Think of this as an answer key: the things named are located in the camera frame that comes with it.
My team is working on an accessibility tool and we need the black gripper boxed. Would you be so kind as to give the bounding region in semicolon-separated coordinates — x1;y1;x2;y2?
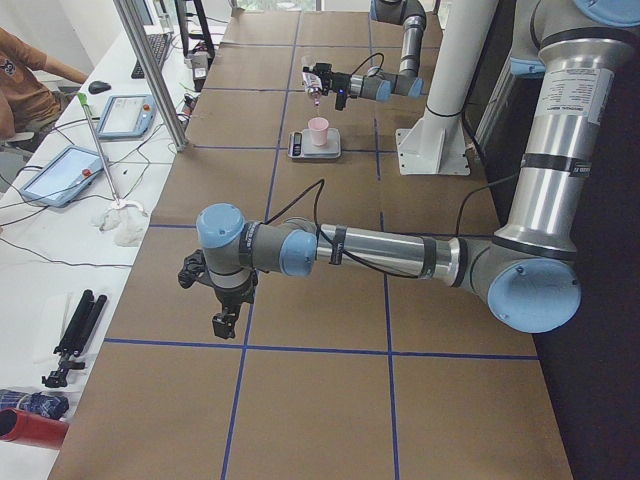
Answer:
212;279;258;339
313;62;351;97

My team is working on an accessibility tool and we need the glass sauce bottle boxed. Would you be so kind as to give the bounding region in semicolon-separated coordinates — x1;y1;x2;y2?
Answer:
301;55;322;107

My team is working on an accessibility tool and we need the pink paper cup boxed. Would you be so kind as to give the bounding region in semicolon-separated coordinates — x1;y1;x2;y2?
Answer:
307;116;329;147

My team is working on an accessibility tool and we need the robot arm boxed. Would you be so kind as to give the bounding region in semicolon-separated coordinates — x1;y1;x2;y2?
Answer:
301;1;427;111
194;1;639;339

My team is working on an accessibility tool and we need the silver kitchen scale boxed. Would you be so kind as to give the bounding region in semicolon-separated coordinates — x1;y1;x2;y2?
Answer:
287;128;341;161

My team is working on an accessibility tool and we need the black monitor stand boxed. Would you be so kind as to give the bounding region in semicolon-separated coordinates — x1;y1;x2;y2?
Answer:
174;0;217;59

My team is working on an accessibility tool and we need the black folded tripod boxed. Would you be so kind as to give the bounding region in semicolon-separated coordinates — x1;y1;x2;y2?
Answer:
42;289;108;388

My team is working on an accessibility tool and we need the crumpled white tissue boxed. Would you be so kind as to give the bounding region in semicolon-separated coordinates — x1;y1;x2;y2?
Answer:
92;207;148;247

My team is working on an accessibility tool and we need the black keyboard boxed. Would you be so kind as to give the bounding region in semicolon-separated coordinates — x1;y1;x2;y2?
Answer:
130;33;172;79

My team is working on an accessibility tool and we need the blue patterned cloth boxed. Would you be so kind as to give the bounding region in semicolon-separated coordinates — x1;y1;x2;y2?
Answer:
0;389;70;420

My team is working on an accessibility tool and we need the far teach pendant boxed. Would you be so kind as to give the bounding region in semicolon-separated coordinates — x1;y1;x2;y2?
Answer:
97;94;156;140

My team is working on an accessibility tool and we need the teach pendant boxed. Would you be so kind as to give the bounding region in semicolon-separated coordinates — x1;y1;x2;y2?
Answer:
19;146;102;207
97;94;156;140

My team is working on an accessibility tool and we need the near teach pendant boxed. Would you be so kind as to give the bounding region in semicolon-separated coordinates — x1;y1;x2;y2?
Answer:
19;146;102;207

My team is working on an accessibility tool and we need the black computer mouse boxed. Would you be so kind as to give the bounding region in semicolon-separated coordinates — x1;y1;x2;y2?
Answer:
88;80;111;95

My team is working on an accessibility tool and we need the red cylinder bottle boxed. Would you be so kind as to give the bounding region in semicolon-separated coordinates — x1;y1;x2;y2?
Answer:
1;408;69;450

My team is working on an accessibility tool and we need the green tipped metal rod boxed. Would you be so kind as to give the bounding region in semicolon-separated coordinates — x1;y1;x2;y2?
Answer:
76;93;125;210

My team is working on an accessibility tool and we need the seated person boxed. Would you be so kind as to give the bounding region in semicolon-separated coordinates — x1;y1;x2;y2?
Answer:
1;29;88;140

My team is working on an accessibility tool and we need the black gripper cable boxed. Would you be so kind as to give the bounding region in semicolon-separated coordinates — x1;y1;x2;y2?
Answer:
262;172;524;279

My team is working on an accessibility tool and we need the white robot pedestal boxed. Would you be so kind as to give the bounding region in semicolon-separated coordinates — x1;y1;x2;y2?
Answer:
396;0;498;175

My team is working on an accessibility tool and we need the aluminium frame post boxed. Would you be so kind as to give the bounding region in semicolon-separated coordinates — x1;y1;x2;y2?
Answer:
114;0;188;152

